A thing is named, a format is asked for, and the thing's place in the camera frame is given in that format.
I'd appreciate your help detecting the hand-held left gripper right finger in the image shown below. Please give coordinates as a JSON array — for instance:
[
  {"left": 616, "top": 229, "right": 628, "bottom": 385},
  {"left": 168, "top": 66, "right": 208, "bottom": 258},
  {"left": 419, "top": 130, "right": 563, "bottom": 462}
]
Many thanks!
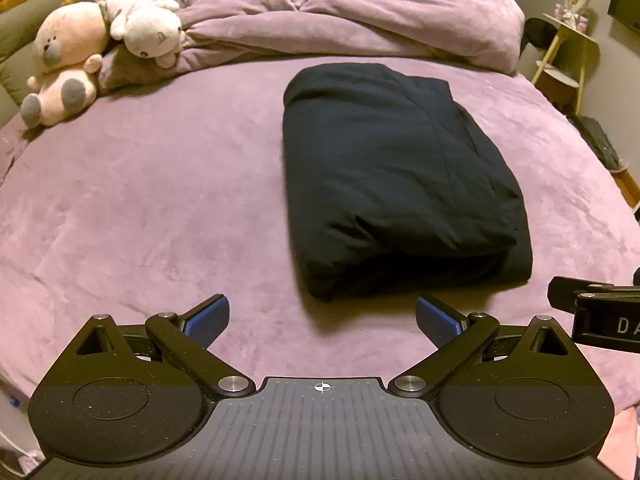
[{"left": 389, "top": 295, "right": 576, "bottom": 401}]

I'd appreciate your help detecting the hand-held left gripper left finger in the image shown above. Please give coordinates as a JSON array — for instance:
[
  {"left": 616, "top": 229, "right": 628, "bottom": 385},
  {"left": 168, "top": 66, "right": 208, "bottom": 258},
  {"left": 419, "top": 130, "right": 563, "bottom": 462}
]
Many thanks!
[{"left": 70, "top": 294, "right": 257, "bottom": 401}]

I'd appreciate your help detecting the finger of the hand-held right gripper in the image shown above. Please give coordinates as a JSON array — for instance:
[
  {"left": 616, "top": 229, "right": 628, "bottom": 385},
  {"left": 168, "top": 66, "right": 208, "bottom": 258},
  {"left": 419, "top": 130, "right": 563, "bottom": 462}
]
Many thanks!
[{"left": 546, "top": 275, "right": 616, "bottom": 313}]

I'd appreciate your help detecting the dark navy zip jacket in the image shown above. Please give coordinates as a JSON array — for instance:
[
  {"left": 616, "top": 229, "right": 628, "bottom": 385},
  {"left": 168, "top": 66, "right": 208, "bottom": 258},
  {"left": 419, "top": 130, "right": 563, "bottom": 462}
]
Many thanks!
[{"left": 281, "top": 62, "right": 533, "bottom": 303}]

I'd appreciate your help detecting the purple bed sheet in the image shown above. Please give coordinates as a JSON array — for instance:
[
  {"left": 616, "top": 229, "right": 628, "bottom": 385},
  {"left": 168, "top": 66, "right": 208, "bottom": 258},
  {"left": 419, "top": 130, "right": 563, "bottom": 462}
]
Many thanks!
[{"left": 0, "top": 55, "right": 640, "bottom": 411}]

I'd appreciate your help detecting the black bag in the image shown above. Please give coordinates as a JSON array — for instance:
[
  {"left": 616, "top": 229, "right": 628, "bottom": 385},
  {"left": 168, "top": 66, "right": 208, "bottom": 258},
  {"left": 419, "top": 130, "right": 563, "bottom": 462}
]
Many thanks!
[{"left": 570, "top": 115, "right": 623, "bottom": 173}]

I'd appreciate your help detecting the yellow side table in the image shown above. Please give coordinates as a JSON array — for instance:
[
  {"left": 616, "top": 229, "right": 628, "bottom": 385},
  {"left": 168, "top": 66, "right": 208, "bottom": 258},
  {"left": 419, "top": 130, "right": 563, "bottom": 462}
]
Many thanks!
[{"left": 531, "top": 12, "right": 601, "bottom": 116}]

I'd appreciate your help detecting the dark cloth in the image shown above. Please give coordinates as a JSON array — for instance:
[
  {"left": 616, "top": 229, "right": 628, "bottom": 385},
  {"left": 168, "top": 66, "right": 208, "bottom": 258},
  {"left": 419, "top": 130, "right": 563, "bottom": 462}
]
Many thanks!
[{"left": 522, "top": 17, "right": 558, "bottom": 58}]

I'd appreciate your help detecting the grey purple pillow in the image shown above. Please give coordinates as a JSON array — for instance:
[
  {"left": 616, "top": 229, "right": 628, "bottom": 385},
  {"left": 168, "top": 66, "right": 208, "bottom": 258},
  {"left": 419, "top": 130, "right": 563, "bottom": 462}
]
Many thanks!
[{"left": 97, "top": 42, "right": 186, "bottom": 93}]

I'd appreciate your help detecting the white plush toy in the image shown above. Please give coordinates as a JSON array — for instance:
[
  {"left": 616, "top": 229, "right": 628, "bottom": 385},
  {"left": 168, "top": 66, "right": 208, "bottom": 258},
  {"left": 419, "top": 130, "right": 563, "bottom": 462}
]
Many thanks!
[{"left": 86, "top": 0, "right": 186, "bottom": 68}]

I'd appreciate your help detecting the purple duvet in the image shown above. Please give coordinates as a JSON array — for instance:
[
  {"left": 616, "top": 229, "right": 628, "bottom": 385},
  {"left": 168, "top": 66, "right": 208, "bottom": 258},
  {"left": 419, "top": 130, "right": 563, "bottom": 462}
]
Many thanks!
[{"left": 145, "top": 0, "right": 526, "bottom": 76}]

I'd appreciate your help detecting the pink teddy bear plush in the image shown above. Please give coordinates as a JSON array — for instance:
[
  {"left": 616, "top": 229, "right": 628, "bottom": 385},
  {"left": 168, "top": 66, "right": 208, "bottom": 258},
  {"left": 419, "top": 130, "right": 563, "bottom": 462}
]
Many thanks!
[{"left": 20, "top": 1, "right": 111, "bottom": 128}]

